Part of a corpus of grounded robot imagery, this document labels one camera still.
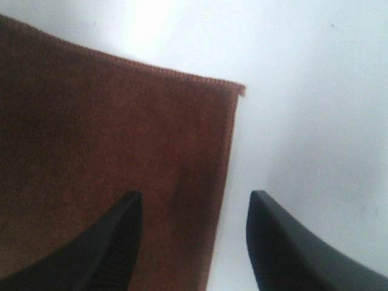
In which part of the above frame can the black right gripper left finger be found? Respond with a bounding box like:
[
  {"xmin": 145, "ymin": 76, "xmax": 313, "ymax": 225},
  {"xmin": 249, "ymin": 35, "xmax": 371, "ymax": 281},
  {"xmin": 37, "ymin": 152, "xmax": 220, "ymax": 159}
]
[{"xmin": 1, "ymin": 192, "xmax": 142, "ymax": 290}]

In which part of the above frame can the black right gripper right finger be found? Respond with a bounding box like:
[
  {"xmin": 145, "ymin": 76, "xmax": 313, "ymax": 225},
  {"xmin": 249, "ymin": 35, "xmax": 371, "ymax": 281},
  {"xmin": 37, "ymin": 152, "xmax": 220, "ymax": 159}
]
[{"xmin": 246, "ymin": 190, "xmax": 387, "ymax": 290}]

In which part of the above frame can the brown towel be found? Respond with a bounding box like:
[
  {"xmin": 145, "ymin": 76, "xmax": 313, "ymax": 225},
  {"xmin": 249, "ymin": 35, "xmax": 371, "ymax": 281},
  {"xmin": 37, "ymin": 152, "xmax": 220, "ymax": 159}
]
[{"xmin": 1, "ymin": 15, "xmax": 245, "ymax": 290}]

